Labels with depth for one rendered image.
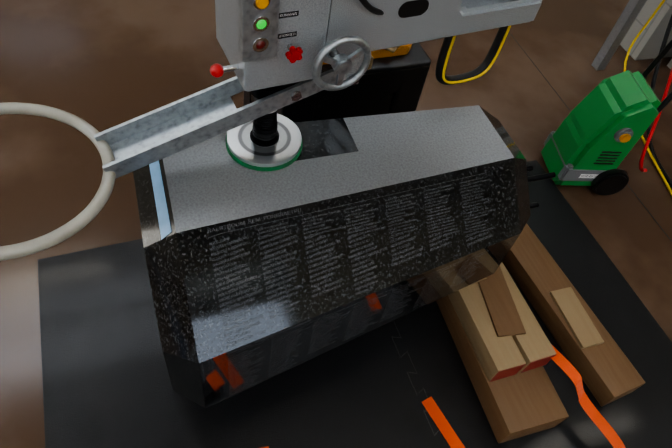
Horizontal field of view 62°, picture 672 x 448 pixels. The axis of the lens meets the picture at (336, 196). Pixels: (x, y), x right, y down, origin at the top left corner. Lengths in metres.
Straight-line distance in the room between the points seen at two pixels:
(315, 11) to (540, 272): 1.64
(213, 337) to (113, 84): 1.94
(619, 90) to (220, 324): 2.09
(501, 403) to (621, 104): 1.44
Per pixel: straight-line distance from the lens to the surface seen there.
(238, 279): 1.49
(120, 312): 2.31
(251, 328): 1.53
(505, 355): 2.13
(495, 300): 2.21
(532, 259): 2.56
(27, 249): 1.36
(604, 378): 2.42
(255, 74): 1.31
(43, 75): 3.32
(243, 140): 1.61
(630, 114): 2.83
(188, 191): 1.52
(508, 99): 3.46
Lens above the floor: 2.03
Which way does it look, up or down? 50 degrees down
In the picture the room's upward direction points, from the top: 12 degrees clockwise
